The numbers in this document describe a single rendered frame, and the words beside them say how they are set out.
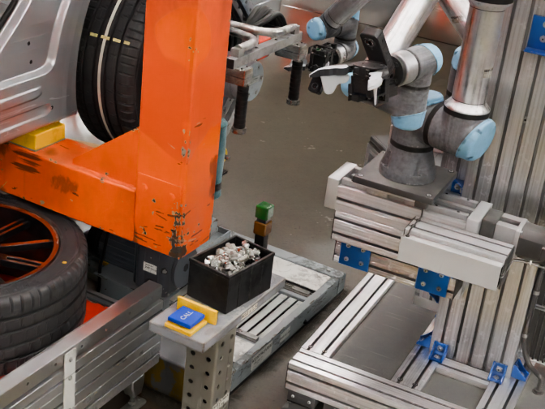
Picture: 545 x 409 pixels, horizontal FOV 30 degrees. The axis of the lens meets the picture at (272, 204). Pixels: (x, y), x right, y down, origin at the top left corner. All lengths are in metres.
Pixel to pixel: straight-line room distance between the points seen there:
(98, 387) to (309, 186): 1.99
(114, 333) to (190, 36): 0.83
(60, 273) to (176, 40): 0.69
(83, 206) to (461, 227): 1.06
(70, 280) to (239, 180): 1.91
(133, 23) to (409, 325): 1.26
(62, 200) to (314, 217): 1.57
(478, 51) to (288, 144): 2.56
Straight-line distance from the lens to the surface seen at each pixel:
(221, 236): 3.69
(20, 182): 3.07
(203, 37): 2.57
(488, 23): 2.50
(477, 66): 2.53
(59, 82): 3.00
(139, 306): 2.86
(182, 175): 2.68
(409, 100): 2.33
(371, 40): 2.15
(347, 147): 5.04
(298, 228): 4.18
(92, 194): 2.90
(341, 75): 2.18
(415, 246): 2.61
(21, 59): 2.90
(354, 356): 3.05
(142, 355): 2.98
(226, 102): 3.47
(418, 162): 2.68
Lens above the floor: 1.89
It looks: 26 degrees down
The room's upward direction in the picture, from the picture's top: 7 degrees clockwise
